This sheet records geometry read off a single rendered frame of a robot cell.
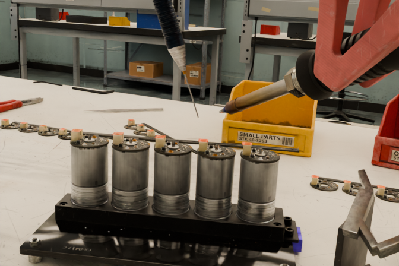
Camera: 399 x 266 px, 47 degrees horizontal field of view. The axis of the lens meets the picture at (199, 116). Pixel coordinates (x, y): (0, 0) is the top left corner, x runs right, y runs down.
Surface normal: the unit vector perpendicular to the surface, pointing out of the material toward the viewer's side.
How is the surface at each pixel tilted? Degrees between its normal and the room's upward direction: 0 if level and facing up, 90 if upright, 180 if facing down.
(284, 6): 90
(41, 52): 90
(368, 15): 87
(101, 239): 0
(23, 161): 0
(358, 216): 35
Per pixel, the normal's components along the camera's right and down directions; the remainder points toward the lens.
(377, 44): -0.84, 0.29
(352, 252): 0.81, 0.17
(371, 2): -0.77, 0.06
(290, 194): 0.05, -0.97
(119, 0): -0.42, 0.19
